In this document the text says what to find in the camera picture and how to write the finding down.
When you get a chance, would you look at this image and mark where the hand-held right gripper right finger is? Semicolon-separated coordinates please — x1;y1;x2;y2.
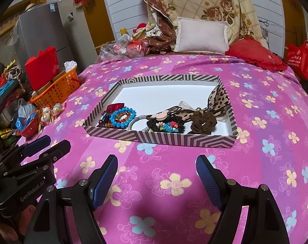
196;155;290;244

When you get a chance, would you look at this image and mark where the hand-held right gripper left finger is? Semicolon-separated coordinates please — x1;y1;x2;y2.
23;155;119;244

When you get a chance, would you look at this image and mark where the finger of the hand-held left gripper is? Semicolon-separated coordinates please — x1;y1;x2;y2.
0;135;52;163
7;140;72;181

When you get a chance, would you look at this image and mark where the dark mixed bead bracelet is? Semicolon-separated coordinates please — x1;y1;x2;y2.
98;116;112;129

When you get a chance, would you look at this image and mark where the grey cord hair band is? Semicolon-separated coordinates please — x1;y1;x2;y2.
127;115;154;133

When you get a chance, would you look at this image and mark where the blue bead bracelet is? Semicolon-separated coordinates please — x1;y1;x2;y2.
109;107;137;129

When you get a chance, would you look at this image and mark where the multicoloured bead bracelet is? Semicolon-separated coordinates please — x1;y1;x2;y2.
165;121;183;133

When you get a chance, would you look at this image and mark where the amber bead bracelet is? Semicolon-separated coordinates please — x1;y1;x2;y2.
116;113;134;123

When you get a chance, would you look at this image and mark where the black hair tie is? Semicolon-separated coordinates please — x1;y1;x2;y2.
146;115;186;134

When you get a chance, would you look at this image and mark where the beige mouse hair tie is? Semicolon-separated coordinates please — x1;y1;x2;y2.
146;106;182;122

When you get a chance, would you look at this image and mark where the striped cardboard box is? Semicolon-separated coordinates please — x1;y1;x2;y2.
82;74;239;149

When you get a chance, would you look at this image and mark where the person's left hand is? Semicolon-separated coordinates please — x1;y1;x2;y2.
0;205;37;242

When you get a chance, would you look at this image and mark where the blue plastic wrapper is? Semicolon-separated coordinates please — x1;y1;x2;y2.
16;113;37;131

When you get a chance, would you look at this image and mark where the white plastic bag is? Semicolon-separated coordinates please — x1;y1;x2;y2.
17;99;36;118

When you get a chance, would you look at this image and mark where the brown scrunchie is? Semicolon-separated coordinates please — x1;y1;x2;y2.
189;112;218;135

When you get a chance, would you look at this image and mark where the blue foam tray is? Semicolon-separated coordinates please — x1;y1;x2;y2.
0;80;17;105

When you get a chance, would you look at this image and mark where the orange plastic basket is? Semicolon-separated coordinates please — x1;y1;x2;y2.
30;69;81;107

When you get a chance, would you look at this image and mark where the red bow hair clip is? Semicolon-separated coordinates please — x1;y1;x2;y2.
103;103;125;115

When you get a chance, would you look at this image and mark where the red gift bag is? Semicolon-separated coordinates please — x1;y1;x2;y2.
25;46;58;91

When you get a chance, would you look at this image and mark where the leopard print ribbon bow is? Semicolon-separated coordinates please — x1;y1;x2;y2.
179;85;231;123

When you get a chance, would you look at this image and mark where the white crumpled cloth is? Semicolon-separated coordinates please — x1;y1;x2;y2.
64;60;77;72

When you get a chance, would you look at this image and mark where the pink floral bedsheet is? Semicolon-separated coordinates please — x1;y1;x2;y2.
17;53;308;244

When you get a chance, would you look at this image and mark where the grey refrigerator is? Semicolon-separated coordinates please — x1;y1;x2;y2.
17;11;76;64

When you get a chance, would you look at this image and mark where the clear plastic bag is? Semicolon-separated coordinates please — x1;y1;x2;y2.
97;37;149;62

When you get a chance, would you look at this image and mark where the red cushion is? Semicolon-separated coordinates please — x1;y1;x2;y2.
225;38;288;72

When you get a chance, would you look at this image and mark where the grey pillow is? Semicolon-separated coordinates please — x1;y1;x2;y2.
174;16;230;54

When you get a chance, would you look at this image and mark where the red white plush doll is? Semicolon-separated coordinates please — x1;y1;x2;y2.
132;23;150;39

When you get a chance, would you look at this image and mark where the red shopping bag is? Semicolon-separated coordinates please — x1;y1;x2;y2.
286;41;308;81

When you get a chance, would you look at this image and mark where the brown patterned quilt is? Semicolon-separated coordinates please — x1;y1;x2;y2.
130;0;178;55

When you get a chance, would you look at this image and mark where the cream floral quilt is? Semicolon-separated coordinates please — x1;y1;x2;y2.
149;0;264;49

